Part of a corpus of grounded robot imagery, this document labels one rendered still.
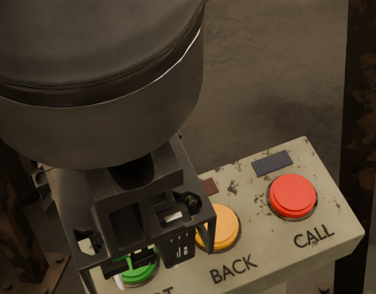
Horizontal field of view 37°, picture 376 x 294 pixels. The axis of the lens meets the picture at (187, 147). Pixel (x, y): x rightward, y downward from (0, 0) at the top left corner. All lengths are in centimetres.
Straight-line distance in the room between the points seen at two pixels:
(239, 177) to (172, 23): 36
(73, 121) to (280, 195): 34
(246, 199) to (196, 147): 100
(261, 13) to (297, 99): 53
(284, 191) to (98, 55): 36
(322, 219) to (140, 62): 36
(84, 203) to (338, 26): 174
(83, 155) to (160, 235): 8
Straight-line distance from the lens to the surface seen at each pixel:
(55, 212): 35
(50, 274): 130
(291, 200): 50
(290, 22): 201
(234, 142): 151
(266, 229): 50
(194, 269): 48
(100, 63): 16
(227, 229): 48
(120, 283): 37
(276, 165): 53
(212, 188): 51
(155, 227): 27
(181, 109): 21
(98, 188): 22
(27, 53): 16
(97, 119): 18
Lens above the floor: 97
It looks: 40 degrees down
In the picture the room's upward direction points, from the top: 10 degrees counter-clockwise
